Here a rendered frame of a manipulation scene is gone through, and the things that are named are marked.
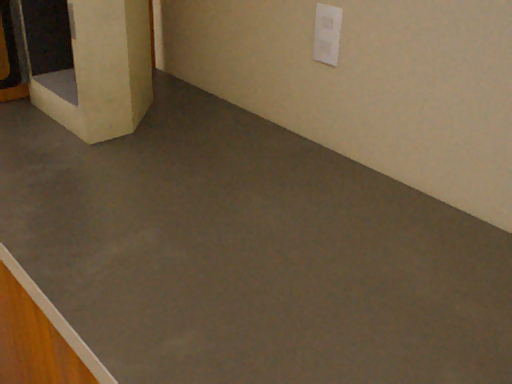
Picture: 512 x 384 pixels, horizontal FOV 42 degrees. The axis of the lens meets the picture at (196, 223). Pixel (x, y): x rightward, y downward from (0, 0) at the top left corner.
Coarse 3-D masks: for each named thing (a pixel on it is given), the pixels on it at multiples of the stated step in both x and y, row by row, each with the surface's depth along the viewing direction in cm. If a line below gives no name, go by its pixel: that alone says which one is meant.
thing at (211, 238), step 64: (0, 128) 152; (64, 128) 151; (192, 128) 150; (256, 128) 150; (0, 192) 125; (64, 192) 125; (128, 192) 124; (192, 192) 124; (256, 192) 124; (320, 192) 123; (384, 192) 123; (0, 256) 112; (64, 256) 106; (128, 256) 106; (192, 256) 105; (256, 256) 105; (320, 256) 105; (384, 256) 105; (448, 256) 104; (64, 320) 92; (128, 320) 92; (192, 320) 92; (256, 320) 92; (320, 320) 91; (384, 320) 91; (448, 320) 91
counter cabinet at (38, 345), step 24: (0, 264) 127; (0, 288) 134; (0, 312) 141; (24, 312) 123; (0, 336) 150; (24, 336) 129; (48, 336) 114; (0, 360) 159; (24, 360) 136; (48, 360) 119; (72, 360) 106
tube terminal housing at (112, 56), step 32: (96, 0) 130; (128, 0) 137; (96, 32) 133; (128, 32) 139; (96, 64) 136; (128, 64) 141; (32, 96) 163; (96, 96) 139; (128, 96) 144; (96, 128) 142; (128, 128) 147
